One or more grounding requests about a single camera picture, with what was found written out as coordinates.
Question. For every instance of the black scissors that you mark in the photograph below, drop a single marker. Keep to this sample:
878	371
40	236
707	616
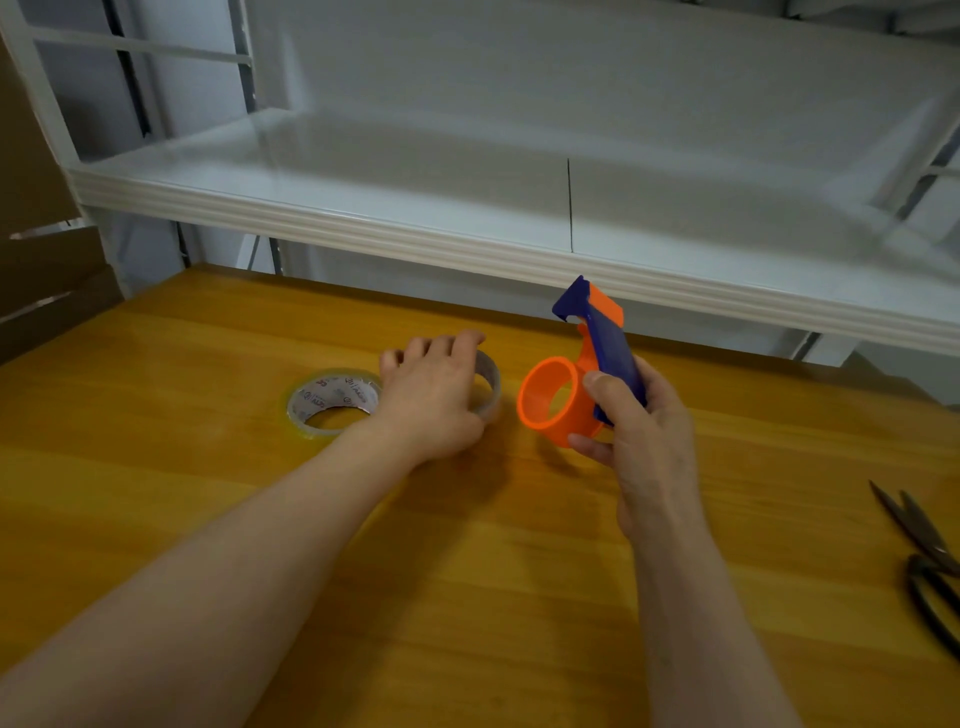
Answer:
924	536

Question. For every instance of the person's left middle finger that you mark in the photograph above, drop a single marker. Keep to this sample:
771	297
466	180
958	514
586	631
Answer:
442	345

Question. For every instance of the clear packing tape roll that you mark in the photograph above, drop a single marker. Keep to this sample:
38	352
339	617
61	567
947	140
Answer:
301	401
491	379

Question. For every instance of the orange and blue tape dispenser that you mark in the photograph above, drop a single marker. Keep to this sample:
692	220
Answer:
546	421

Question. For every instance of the white metal shelf rack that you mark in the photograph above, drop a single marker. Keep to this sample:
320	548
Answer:
480	172

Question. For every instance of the person's left hand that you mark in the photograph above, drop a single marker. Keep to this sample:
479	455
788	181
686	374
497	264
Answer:
427	405

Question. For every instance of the person's right hand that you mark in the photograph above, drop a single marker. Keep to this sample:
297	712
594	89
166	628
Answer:
652	457

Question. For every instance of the person's left forearm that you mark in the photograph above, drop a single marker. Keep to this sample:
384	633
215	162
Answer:
225	577

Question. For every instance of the person's right forearm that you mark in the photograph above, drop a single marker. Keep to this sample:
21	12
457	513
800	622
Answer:
697	630

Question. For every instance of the person's left little finger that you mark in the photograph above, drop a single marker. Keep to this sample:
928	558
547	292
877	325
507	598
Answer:
388	361

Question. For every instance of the person's right thumb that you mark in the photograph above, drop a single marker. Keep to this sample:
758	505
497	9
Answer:
606	391

